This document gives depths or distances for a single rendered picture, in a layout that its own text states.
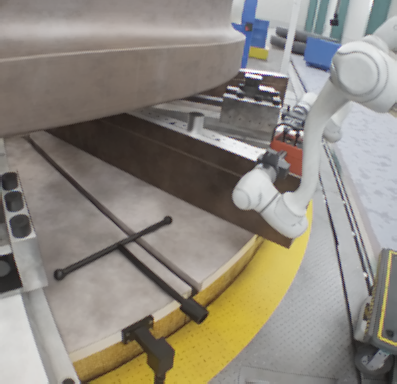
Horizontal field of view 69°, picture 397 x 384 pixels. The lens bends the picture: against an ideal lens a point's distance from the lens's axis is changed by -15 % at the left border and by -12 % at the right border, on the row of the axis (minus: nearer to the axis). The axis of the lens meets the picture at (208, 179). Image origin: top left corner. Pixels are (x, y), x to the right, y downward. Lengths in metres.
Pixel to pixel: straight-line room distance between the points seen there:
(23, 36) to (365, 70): 1.06
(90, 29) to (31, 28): 0.23
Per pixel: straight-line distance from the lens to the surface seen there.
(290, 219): 1.13
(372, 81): 0.73
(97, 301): 1.28
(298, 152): 1.41
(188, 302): 1.23
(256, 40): 10.29
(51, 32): 1.28
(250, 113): 2.51
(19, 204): 1.11
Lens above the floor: 1.31
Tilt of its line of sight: 29 degrees down
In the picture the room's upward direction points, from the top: 9 degrees clockwise
